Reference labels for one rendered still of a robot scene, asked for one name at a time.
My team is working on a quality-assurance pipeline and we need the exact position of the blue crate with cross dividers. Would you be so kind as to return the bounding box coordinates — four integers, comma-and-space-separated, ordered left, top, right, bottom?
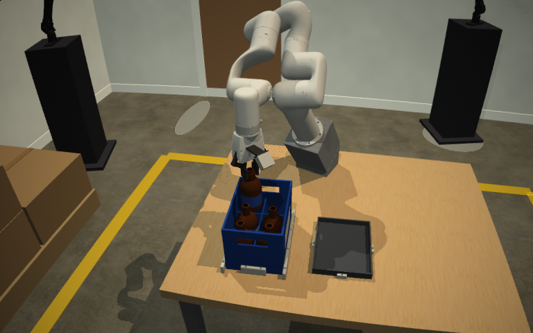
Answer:
221, 177, 292, 275

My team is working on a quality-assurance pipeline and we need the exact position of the brown glass bottle with blue label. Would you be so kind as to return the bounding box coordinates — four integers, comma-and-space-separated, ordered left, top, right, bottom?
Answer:
240, 167, 262, 212

